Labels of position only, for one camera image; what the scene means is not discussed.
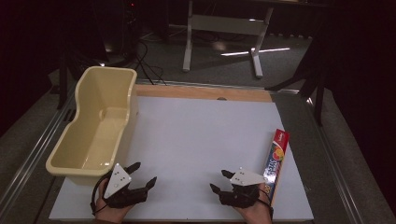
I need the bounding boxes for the person's left hand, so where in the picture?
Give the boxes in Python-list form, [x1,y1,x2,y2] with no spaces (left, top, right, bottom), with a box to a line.
[94,178,135,224]

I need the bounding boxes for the white metal desk frame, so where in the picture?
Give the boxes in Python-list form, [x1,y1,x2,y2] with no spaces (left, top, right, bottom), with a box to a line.
[182,0,275,79]

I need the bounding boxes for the black floor cables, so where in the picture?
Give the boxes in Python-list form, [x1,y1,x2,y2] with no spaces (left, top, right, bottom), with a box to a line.
[132,38,167,87]

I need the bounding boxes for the black cable loop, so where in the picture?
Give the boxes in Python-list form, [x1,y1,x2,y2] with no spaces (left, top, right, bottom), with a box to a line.
[90,174,111,217]

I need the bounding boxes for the black wrist strap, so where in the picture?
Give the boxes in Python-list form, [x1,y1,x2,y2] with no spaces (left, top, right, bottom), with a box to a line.
[257,187,275,220]

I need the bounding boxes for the black stand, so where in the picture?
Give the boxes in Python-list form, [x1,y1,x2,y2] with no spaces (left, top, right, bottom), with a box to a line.
[265,31,330,127]

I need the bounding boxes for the metal rail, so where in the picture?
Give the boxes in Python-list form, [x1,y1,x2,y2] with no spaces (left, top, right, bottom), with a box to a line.
[305,95,366,224]
[0,90,78,217]

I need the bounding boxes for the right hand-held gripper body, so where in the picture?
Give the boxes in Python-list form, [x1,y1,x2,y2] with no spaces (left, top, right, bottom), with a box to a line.
[218,167,267,209]

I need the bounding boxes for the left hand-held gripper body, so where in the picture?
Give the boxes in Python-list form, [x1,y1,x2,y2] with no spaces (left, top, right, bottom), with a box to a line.
[102,162,149,209]

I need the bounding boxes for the wooden board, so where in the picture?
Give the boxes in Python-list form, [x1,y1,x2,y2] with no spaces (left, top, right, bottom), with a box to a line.
[134,83,274,104]

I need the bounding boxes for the cream plastic bin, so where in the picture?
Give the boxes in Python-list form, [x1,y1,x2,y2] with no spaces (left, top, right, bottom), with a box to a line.
[45,65,138,187]

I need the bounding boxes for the white table sheet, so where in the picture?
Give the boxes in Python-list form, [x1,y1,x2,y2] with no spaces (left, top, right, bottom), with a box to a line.
[49,95,315,222]

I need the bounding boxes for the dark computer tower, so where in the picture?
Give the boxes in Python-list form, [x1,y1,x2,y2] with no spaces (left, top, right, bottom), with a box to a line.
[120,0,142,62]

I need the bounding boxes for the person's right hand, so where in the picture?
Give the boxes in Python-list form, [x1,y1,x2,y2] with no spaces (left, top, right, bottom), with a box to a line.
[233,182,274,224]

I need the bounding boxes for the long red blue wrap box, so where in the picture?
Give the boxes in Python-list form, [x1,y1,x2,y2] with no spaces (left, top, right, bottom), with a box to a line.
[262,129,290,207]

